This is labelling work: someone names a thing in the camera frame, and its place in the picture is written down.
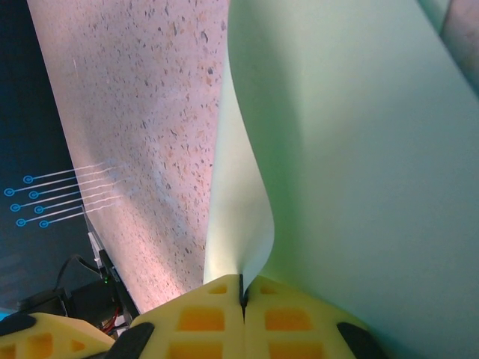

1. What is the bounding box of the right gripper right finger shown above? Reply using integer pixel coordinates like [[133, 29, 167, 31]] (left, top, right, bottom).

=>
[[242, 274, 387, 359]]

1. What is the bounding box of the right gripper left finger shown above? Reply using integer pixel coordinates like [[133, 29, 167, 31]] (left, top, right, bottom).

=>
[[107, 274, 247, 359]]

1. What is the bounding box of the light green cloth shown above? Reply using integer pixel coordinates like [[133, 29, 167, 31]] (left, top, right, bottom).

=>
[[203, 0, 479, 359]]

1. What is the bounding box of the red wire pair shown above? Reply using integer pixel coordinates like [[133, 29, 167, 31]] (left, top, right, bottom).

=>
[[101, 306, 126, 336]]

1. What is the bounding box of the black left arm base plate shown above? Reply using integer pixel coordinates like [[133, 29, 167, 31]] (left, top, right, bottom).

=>
[[97, 249, 140, 317]]

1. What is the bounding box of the thin black base cable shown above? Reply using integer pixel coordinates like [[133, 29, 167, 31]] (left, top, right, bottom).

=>
[[55, 254, 104, 291]]

